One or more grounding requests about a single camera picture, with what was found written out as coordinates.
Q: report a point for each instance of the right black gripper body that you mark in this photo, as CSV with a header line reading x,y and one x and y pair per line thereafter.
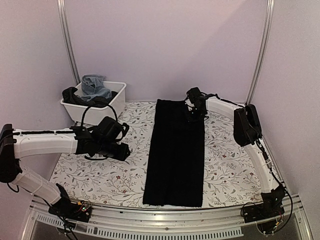
x,y
195,116

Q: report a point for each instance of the blue denim garment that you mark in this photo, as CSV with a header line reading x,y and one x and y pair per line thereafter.
x,y
92,86

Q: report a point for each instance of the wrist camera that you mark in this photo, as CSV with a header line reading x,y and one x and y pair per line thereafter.
x,y
110,130
193,94

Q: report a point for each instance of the aluminium frame post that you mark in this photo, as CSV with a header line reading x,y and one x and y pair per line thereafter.
x,y
67,40
262,50

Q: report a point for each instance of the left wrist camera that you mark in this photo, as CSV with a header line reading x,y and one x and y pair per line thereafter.
x,y
110,130

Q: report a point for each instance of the floral patterned table mat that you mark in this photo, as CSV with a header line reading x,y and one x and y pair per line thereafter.
x,y
229,178

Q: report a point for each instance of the black t-shirt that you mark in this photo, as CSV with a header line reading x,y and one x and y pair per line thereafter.
x,y
176,160

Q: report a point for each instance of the right aluminium frame post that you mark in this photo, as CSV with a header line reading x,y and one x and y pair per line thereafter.
x,y
262,50

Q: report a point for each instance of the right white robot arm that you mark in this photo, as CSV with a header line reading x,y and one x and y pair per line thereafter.
x,y
247,133

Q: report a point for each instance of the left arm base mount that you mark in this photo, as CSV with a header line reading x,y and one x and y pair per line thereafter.
x,y
65,208

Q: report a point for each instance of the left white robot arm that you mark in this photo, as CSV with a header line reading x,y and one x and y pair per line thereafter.
x,y
16,144

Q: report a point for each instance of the front aluminium rail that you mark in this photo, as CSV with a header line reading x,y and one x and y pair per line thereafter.
x,y
240,219

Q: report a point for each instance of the dark garment in bin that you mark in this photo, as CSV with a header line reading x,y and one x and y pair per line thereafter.
x,y
98,101

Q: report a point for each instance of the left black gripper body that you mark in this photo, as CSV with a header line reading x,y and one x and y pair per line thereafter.
x,y
107,150

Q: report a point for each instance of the white plastic laundry bin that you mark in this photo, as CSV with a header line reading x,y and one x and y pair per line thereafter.
x,y
96,114

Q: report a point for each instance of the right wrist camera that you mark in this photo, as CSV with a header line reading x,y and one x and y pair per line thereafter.
x,y
193,94

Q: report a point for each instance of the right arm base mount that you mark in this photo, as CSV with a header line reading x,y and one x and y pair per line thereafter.
x,y
271,206

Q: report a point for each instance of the left aluminium frame post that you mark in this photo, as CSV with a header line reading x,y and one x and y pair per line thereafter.
x,y
67,40

